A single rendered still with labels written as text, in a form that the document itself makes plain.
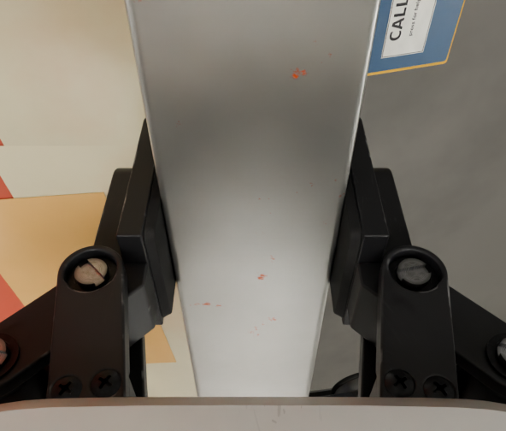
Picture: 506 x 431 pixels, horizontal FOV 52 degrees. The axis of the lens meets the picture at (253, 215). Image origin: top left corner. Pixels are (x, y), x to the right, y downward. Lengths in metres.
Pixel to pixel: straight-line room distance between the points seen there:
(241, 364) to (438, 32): 0.41
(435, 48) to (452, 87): 1.51
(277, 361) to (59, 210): 0.08
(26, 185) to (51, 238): 0.02
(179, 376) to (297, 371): 0.10
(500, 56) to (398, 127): 0.41
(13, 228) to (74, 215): 0.02
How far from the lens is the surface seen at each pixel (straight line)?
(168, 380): 0.26
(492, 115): 2.25
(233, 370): 0.17
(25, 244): 0.18
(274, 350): 0.16
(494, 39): 2.01
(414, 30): 0.50
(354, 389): 0.82
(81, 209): 0.17
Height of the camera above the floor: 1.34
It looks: 41 degrees down
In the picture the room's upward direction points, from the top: 159 degrees clockwise
